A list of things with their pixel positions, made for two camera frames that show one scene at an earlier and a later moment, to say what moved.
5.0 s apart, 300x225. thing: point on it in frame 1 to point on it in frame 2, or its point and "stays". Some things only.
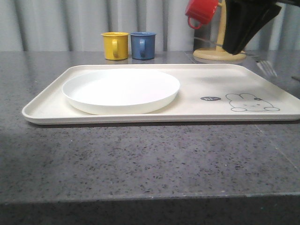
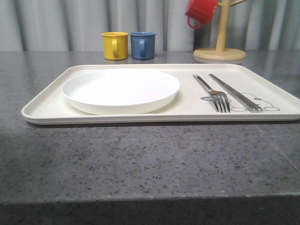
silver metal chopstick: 296,78 to 249,107
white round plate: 121,91 stays
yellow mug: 116,45 stays
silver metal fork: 266,66 to 220,99
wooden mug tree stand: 219,53 stays
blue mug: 143,44 stays
